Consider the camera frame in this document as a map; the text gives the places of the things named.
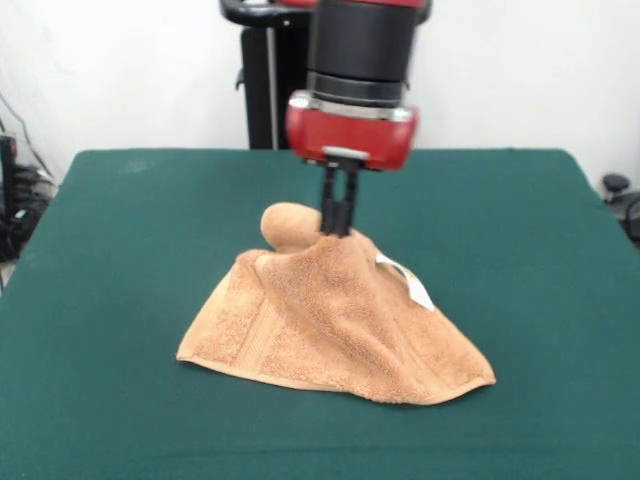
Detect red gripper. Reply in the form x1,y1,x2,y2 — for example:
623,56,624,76
284,90,421,238

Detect tan terry towel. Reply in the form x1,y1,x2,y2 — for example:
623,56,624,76
175,201,497,405

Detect black chair base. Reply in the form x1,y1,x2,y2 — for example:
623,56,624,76
601,173,640,251

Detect dark green table cloth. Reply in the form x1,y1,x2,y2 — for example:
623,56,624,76
0,147,640,480

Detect black box with red light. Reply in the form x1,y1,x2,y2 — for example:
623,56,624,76
0,133,20,224

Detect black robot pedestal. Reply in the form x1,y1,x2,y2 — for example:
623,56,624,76
219,0,432,150

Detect black cable bundle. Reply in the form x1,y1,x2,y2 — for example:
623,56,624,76
0,164,59,264

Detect grey wall cable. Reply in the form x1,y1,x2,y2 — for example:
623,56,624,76
0,89,55,181

